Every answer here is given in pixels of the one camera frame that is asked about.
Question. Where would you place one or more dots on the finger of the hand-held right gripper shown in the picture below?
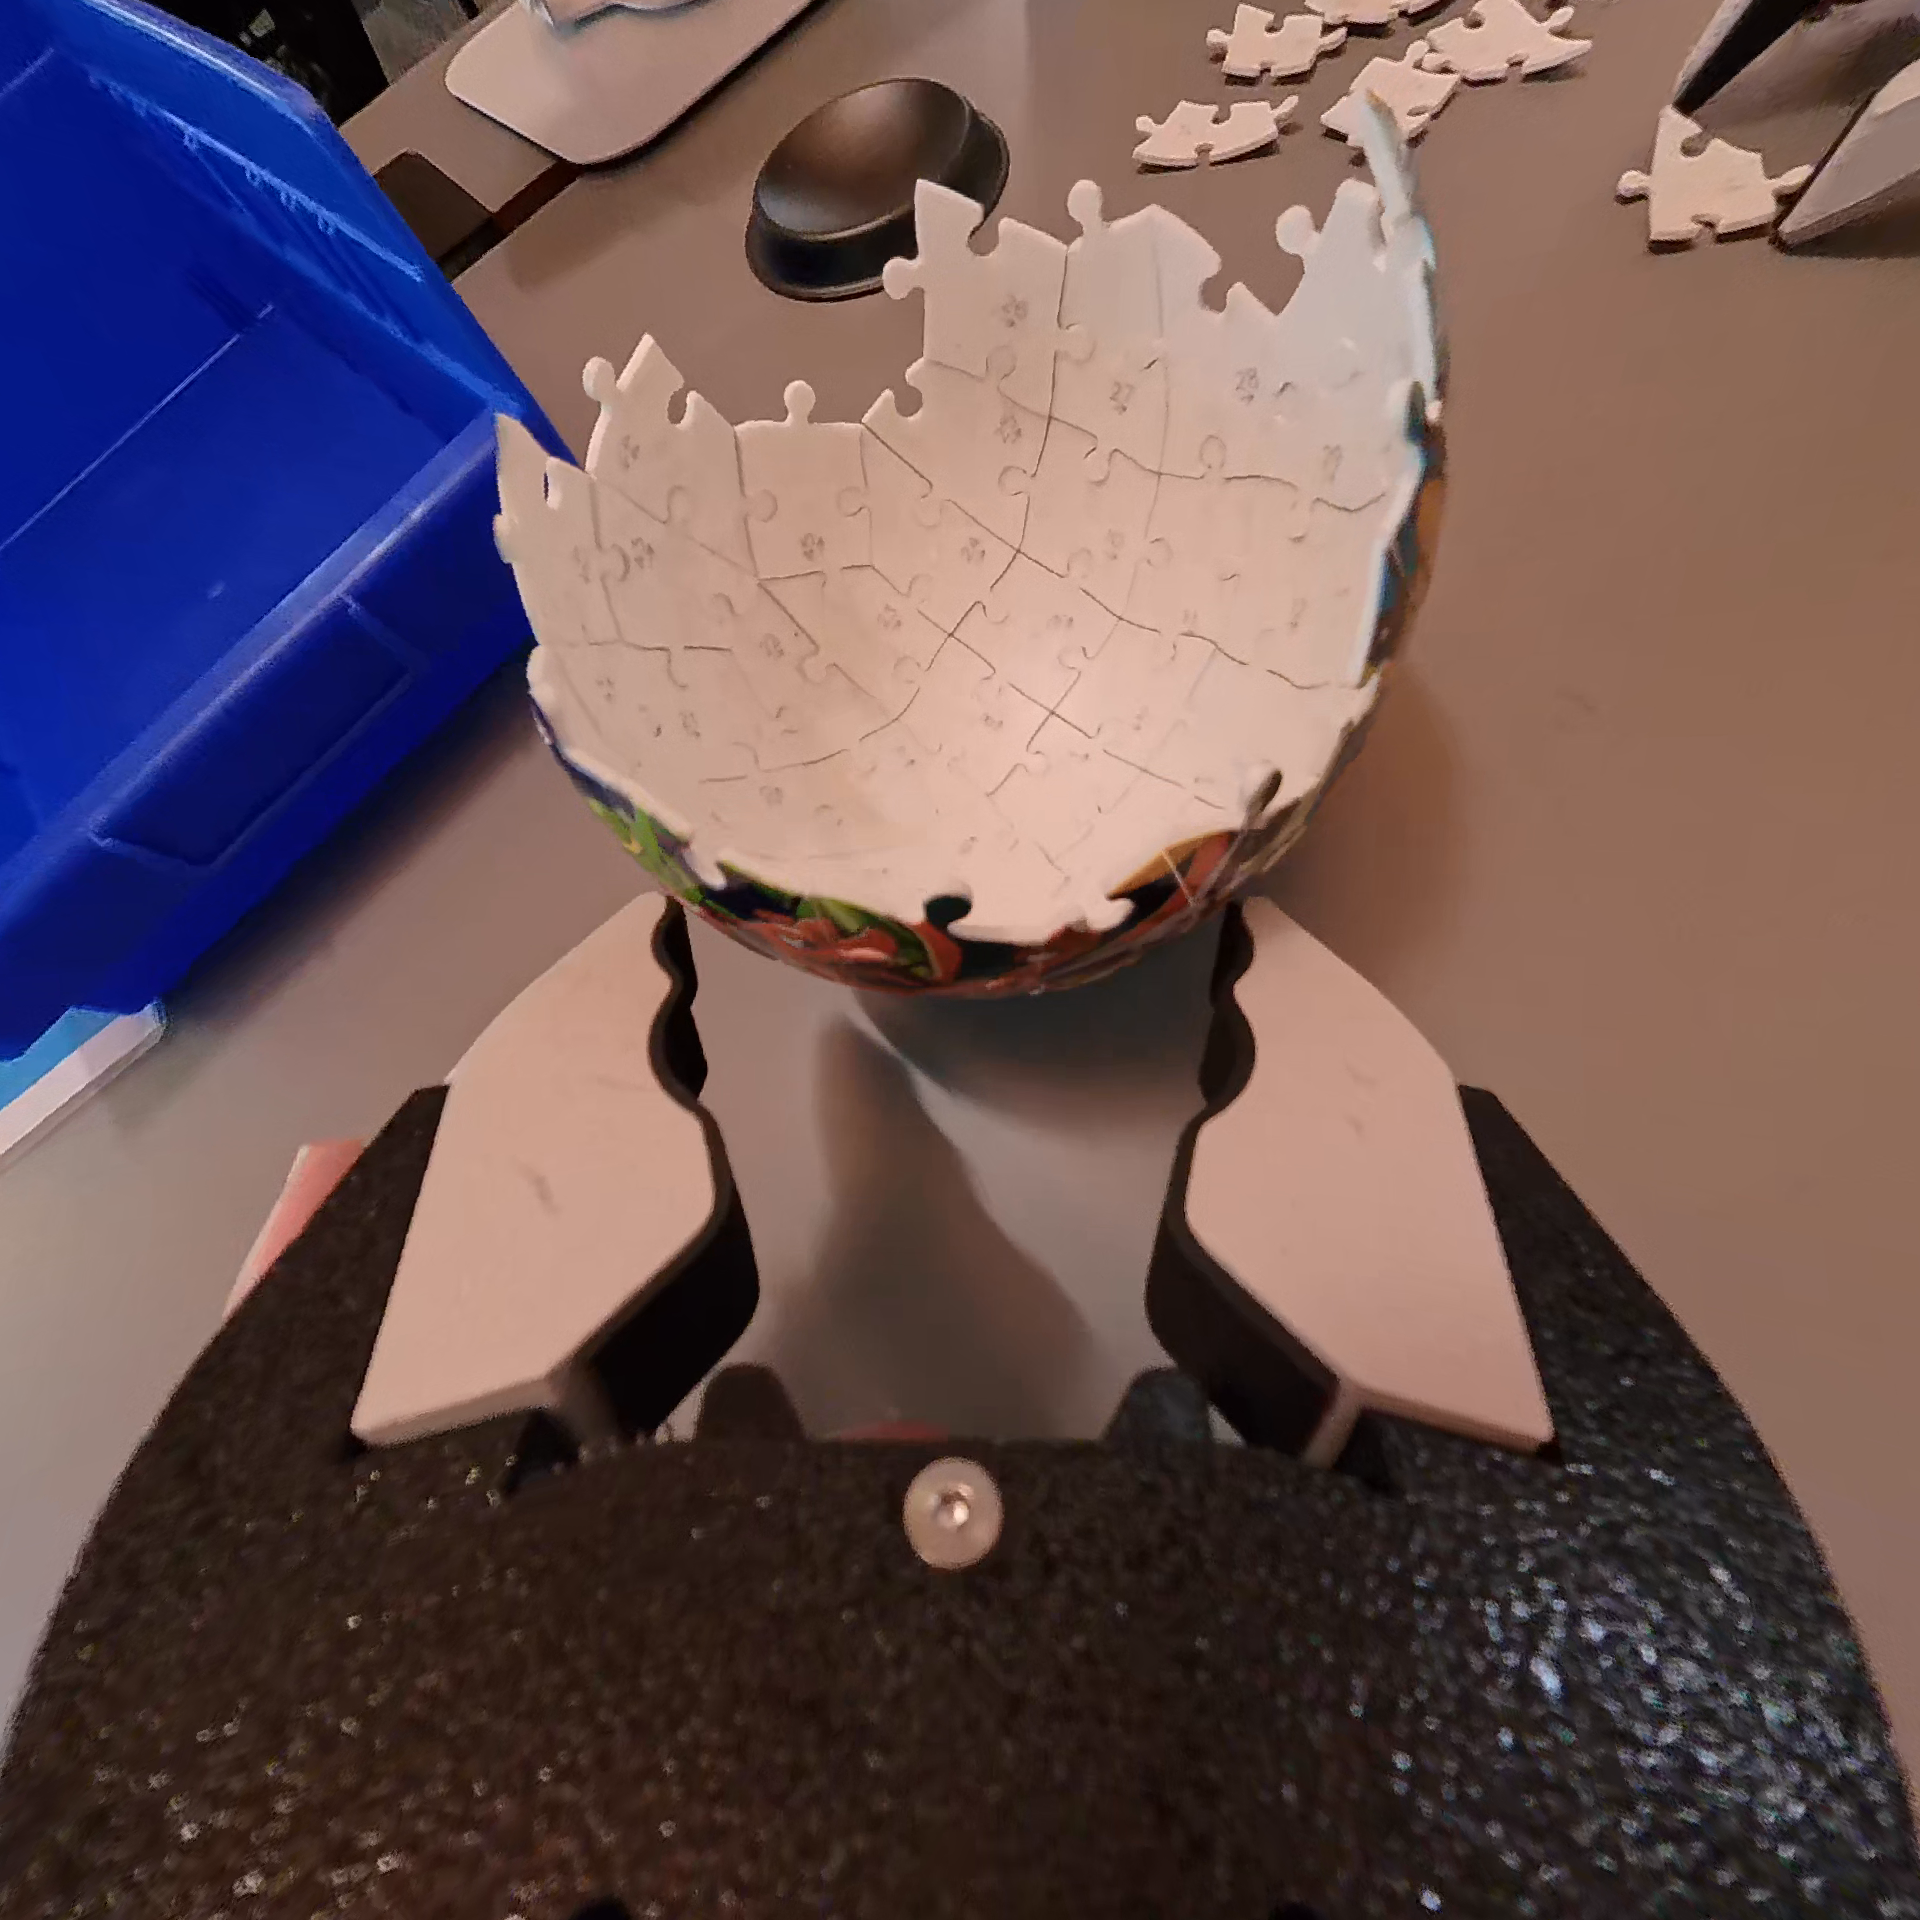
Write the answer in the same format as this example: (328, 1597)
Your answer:
(1740, 38)
(1868, 166)

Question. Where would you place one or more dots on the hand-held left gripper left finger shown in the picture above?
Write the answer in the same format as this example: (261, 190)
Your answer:
(556, 1201)

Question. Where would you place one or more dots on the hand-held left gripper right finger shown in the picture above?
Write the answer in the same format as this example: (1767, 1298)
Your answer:
(1348, 1215)

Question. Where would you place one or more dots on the single white puzzle piece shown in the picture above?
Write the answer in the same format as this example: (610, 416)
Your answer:
(1709, 187)

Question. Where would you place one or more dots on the half-built cartoon puzzle ball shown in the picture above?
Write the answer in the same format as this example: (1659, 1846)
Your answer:
(973, 675)

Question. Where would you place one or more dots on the scattered loose puzzle pieces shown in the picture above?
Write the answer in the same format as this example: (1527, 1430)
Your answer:
(1201, 135)

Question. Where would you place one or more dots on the black round ball stand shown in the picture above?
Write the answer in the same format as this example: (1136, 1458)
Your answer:
(855, 166)

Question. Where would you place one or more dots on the person's left hand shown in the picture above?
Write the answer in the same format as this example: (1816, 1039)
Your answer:
(292, 1201)

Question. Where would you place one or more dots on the blue plastic bin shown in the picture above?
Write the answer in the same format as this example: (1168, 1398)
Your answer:
(225, 523)

